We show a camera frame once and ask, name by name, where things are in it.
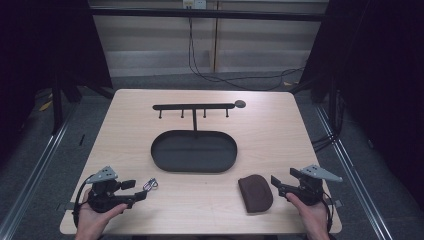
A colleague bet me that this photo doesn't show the white wall socket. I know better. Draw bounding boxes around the white wall socket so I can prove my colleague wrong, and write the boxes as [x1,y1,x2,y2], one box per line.
[182,0,208,10]

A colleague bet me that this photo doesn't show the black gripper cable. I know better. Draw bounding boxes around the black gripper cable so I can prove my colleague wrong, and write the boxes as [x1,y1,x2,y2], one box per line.
[72,175,95,228]
[320,190,336,234]

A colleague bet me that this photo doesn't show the bundle of black floor cables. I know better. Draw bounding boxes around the bundle of black floor cables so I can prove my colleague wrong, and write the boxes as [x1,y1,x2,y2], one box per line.
[310,131,339,154]

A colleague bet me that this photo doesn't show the brown pouch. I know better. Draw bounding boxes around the brown pouch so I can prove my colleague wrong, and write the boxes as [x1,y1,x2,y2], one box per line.
[237,173,274,215]

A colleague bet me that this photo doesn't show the black cable on wall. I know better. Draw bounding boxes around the black cable on wall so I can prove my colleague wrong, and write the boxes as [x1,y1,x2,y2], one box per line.
[187,16,306,92]

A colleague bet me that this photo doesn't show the metal floor rail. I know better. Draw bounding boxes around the metal floor rail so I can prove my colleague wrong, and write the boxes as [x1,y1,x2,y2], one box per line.
[0,96,83,240]
[312,102,396,240]

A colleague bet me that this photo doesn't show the black key rack with tray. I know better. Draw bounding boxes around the black key rack with tray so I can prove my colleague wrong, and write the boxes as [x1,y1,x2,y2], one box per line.
[150,99,248,174]

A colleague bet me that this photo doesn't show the black stand leg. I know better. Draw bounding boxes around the black stand leg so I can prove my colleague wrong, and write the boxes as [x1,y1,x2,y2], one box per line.
[50,74,65,136]

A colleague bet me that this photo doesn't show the bunch of keys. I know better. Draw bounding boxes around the bunch of keys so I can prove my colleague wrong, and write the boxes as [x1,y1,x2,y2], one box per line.
[142,177,159,192]

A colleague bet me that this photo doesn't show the person's right hand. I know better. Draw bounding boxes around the person's right hand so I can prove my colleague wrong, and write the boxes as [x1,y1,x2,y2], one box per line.
[285,192,330,240]

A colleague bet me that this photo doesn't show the yellow tape piece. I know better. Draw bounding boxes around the yellow tape piece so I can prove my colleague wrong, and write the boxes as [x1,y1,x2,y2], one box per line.
[38,99,54,113]

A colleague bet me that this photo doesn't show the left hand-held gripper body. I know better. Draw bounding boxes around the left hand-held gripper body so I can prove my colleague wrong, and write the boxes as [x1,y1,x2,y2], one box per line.
[85,165,134,214]

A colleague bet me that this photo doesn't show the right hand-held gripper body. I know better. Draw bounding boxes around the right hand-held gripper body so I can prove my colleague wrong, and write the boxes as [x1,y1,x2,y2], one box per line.
[285,164,344,207]

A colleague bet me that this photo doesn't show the black horizontal bar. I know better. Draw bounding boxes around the black horizontal bar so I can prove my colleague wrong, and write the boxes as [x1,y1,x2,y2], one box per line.
[89,7,330,23]

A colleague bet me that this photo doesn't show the wooden wall strip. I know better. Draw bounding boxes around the wooden wall strip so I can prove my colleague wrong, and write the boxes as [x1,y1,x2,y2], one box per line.
[209,0,224,74]

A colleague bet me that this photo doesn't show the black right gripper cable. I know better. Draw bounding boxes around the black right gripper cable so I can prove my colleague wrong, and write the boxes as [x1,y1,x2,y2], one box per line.
[320,190,336,234]

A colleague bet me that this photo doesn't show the person's left hand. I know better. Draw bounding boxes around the person's left hand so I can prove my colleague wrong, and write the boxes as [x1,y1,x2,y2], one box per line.
[74,189,130,240]

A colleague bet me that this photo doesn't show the black curtain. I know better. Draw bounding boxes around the black curtain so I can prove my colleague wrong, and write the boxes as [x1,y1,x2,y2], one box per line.
[289,0,424,204]
[0,0,114,164]

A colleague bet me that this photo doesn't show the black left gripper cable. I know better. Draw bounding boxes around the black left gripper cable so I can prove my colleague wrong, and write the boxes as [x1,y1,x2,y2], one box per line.
[72,175,95,228]

